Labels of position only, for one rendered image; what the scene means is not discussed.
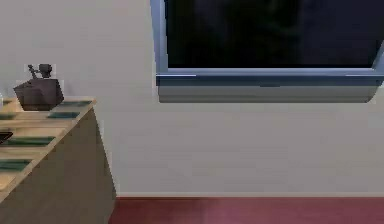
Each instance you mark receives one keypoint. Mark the blue framed window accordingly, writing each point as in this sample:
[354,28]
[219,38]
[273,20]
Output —
[266,40]

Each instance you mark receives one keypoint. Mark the light wooden cabinet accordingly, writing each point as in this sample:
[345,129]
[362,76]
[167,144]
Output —
[60,173]

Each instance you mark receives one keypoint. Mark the dark grey angular pot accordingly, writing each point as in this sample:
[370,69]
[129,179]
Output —
[39,93]

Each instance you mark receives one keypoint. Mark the small black flat object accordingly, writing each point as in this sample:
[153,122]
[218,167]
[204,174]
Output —
[4,136]

